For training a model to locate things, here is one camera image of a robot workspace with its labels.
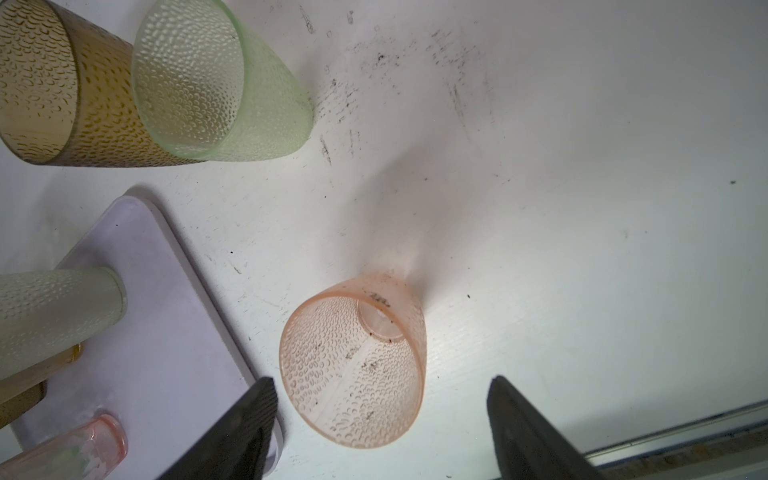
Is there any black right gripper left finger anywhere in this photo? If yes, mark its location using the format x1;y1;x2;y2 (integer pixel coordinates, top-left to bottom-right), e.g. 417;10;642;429
161;377;278;479

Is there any amber textured glass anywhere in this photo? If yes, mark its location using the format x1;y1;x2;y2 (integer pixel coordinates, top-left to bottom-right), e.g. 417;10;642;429
1;1;186;168

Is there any lilac plastic tray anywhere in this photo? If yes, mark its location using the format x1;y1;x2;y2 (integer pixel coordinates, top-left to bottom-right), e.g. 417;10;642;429
12;195;283;479

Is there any smooth yellow glass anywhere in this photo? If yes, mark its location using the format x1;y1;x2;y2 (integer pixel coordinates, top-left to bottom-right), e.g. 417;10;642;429
1;343;83;403

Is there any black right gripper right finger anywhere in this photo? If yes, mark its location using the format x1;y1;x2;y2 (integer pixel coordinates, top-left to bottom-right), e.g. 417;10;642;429
486;376;603;479

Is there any tall pale green textured glass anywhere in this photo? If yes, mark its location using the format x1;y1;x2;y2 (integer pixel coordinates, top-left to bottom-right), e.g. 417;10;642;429
1;267;127;379

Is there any pink glass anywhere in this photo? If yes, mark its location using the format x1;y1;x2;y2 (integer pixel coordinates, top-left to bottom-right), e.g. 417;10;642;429
279;273;427;449
1;414;128;480

